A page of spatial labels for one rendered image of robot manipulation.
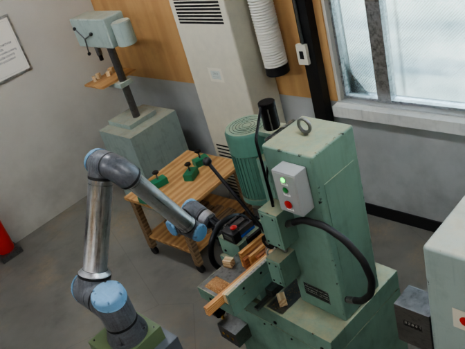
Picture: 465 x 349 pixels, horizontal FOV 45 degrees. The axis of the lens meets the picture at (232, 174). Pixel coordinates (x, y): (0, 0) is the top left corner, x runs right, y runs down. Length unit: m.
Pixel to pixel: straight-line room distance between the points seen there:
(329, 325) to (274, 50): 1.90
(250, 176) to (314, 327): 0.61
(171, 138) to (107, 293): 2.27
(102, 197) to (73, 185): 2.74
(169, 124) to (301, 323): 2.67
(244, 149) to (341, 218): 0.42
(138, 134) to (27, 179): 1.16
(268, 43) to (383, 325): 1.88
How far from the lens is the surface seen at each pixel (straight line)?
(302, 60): 3.51
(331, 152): 1.82
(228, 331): 2.54
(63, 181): 5.21
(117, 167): 2.42
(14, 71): 4.87
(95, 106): 5.26
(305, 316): 2.24
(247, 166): 2.07
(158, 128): 4.49
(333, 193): 1.87
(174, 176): 3.96
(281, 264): 2.07
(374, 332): 2.38
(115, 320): 2.56
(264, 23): 3.50
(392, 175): 3.71
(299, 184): 1.77
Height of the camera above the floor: 2.39
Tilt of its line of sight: 30 degrees down
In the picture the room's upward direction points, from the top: 17 degrees counter-clockwise
